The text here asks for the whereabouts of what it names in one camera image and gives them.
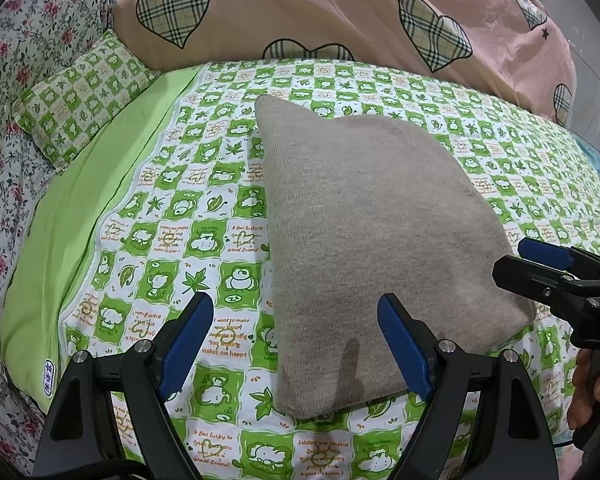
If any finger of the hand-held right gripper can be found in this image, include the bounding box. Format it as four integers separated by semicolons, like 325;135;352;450
517;237;600;281
491;254;588;313

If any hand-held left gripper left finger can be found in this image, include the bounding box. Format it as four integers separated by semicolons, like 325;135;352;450
32;291;215;480

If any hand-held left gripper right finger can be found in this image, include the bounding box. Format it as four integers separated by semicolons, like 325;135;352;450
376;293;558;480

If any beige knit garment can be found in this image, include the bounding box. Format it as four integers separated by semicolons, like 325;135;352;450
255;94;536;417

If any person's right hand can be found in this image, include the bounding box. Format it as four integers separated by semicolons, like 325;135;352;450
567;347;600;431

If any light blue cloth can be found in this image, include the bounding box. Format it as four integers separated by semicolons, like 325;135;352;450
575;137;600;196

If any green checked cartoon bed sheet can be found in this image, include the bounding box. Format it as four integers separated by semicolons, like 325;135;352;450
0;59;600;480

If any floral print bed cover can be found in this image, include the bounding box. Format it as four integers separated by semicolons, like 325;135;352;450
0;0;126;476

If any green checked cartoon pillow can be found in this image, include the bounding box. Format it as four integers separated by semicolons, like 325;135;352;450
12;29;161;171

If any pink quilt with plaid hearts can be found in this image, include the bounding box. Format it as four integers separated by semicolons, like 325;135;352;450
114;0;578;126

